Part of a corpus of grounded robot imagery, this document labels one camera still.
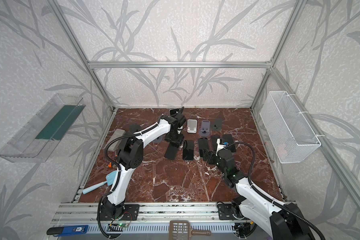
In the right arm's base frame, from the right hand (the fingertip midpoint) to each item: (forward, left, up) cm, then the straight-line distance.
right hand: (208, 145), depth 85 cm
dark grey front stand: (+22, -9, -9) cm, 25 cm away
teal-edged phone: (+8, +2, -12) cm, 15 cm away
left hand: (+9, +18, -7) cm, 21 cm away
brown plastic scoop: (-39, +15, -11) cm, 43 cm away
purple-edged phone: (+11, -6, -12) cm, 18 cm away
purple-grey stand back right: (+16, 0, -7) cm, 18 cm away
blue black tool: (-39, +68, -6) cm, 78 cm away
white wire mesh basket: (-9, -32, +23) cm, 40 cm away
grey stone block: (+15, +60, -9) cm, 63 cm away
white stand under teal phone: (+18, +9, -6) cm, 21 cm away
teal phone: (+14, -16, -14) cm, 25 cm away
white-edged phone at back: (+24, +22, +3) cm, 33 cm away
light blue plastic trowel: (-16, +56, -11) cm, 60 cm away
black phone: (+1, +23, -10) cm, 25 cm away
